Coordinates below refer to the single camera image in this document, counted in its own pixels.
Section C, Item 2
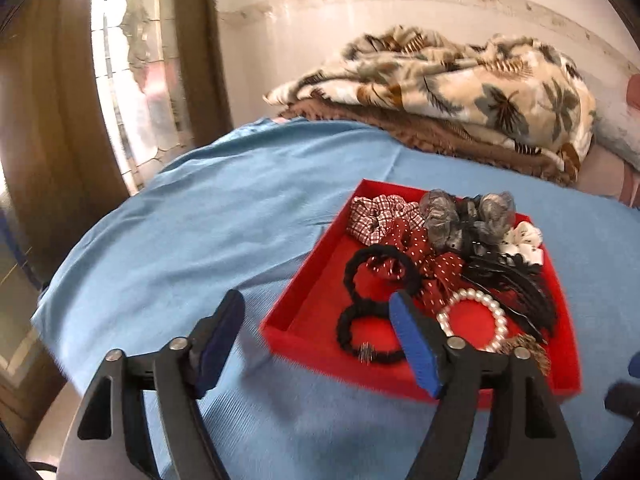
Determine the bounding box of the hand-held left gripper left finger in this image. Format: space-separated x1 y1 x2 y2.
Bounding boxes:
75 289 246 480

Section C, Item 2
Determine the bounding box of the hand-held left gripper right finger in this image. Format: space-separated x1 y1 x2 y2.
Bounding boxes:
389 290 583 480

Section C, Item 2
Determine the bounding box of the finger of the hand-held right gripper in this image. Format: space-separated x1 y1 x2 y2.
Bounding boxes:
604 350 640 421

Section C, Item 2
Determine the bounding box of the white pearl bracelet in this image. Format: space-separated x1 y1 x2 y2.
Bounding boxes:
436 288 508 353

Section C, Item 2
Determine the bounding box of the black hair tie with charm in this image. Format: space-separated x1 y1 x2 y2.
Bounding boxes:
336 305 416 365

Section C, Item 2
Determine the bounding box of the red polka dot scrunchie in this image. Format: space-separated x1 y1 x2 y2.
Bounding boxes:
365 217 468 318

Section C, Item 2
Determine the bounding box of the red tray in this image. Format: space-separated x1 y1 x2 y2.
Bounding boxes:
260 178 583 408

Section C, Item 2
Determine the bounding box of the white printed scrunchie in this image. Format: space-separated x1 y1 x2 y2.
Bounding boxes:
500 221 544 266

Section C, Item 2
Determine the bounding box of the blue bed sheet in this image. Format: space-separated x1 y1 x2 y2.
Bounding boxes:
31 117 640 480

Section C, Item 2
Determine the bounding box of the red white plaid scrunchie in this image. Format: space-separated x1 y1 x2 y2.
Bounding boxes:
348 195 426 247

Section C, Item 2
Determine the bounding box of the brown fleece blanket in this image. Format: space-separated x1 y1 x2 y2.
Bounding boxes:
279 100 581 187

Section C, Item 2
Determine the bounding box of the leaf print blanket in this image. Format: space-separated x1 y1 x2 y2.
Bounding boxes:
263 25 597 171

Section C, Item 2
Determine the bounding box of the pale grey pillow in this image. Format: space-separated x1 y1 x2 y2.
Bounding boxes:
590 80 640 171

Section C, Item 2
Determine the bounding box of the window with mesh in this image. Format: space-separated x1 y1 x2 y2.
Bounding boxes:
90 0 201 196

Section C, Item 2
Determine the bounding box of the brown wooden frame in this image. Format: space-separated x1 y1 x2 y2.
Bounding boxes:
0 0 133 281

